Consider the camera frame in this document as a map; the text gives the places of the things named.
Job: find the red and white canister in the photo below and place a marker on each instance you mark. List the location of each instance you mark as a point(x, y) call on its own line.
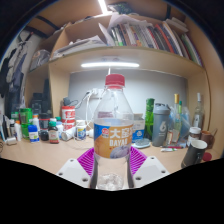
point(68, 116)

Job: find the blue and white box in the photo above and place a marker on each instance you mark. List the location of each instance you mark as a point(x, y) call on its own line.
point(138, 128)

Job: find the tall clear glass bottle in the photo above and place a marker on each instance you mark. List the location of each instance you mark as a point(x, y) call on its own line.
point(198, 115)

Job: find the teal oval case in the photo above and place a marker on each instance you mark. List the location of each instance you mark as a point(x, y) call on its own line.
point(142, 143)

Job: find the wooden shelf unit with books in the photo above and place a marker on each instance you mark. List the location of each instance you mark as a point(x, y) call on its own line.
point(133, 55)

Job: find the clear red-capped drink bottle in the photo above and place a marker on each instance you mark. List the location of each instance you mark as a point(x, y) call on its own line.
point(113, 140)

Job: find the white-lidded brown jar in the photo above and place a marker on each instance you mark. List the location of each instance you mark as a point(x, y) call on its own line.
point(194, 133)

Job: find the shelf light bar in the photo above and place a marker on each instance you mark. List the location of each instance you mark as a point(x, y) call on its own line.
point(110, 64)

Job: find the white jar with blue lid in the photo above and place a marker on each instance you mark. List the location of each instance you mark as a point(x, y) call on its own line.
point(33, 135)

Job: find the black mug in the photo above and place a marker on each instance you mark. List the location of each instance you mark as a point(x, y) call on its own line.
point(193, 155)

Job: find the yellow-capped glass bottle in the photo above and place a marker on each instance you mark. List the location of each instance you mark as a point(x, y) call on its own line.
point(176, 116)

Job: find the grey shaker bottle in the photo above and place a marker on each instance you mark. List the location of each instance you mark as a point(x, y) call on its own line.
point(161, 126)

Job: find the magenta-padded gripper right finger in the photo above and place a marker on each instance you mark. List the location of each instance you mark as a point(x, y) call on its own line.
point(151, 171)

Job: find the dark bottle with green cap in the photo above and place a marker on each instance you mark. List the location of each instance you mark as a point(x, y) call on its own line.
point(53, 133)

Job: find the ceiling light tube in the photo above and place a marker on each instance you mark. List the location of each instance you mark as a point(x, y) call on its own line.
point(102, 6)

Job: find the white lying tube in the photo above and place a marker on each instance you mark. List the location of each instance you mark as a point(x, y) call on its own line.
point(68, 134)

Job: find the green-capped glass bottle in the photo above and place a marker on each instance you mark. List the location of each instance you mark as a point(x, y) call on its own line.
point(180, 110)

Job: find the green container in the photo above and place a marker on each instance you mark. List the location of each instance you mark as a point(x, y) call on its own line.
point(25, 118)

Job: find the black box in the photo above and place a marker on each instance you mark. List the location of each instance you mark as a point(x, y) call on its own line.
point(40, 101)

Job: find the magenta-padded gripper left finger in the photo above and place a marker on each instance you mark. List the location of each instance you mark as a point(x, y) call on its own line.
point(71, 171)

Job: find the green glass bottle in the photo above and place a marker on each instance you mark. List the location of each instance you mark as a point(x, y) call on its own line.
point(149, 116)

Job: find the pen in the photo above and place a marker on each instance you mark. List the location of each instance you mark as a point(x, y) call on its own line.
point(168, 149)

